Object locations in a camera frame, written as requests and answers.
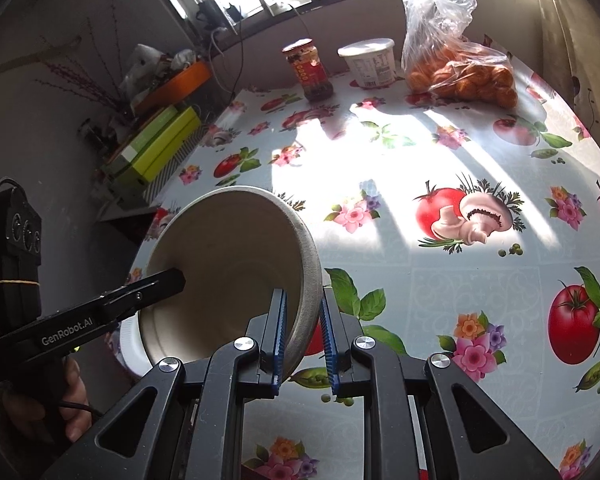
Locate printed vegetable tablecloth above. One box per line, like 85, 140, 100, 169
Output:
102, 47, 600, 480

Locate ribbed white paper plate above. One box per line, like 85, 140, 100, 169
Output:
119, 317, 153, 378

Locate grey power cable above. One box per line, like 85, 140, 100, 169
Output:
209, 2, 247, 106

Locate person's left forearm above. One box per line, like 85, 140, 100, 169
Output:
0, 382, 36, 466

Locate black charger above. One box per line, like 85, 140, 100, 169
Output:
195, 2, 221, 27

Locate white plastic bag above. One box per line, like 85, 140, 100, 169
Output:
120, 44, 168, 106

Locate striped box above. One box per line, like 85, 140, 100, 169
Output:
145, 120, 216, 202

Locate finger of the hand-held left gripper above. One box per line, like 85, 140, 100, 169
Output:
102, 268, 187, 322

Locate crumpled white bag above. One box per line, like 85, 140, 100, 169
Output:
167, 49, 197, 69

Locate white plastic tub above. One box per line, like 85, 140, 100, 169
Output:
337, 38, 397, 88

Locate dried branches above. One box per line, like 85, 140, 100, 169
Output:
35, 0, 131, 111

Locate person's left hand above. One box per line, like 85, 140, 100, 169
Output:
1, 358, 89, 444

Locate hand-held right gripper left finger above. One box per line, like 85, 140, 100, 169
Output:
55, 287, 288, 480

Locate clear bag of oranges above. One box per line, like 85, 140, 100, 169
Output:
401, 0, 518, 109

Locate red label sauce jar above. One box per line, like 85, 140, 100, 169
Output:
281, 38, 334, 102

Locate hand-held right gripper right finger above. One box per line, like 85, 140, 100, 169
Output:
320, 296, 566, 480

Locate printed cream curtain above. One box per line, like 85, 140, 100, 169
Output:
535, 0, 600, 171

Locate white and green box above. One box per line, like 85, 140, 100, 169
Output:
107, 105, 178, 171

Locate orange tray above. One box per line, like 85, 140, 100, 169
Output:
132, 60, 213, 113

